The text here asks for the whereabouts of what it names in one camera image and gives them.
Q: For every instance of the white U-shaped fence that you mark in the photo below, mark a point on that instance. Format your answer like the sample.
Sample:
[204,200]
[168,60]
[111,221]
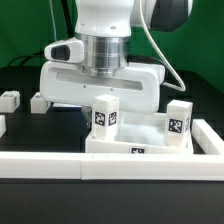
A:
[121,160]

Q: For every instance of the white sheet with tags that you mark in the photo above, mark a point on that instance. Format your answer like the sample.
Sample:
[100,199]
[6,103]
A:
[61,105]

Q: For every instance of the white square tabletop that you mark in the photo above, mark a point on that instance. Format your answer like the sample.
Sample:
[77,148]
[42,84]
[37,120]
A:
[137,134]

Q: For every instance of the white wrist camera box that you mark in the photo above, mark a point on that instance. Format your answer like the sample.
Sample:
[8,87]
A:
[68,51]

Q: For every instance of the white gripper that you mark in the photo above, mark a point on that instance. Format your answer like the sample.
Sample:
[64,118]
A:
[136,85]

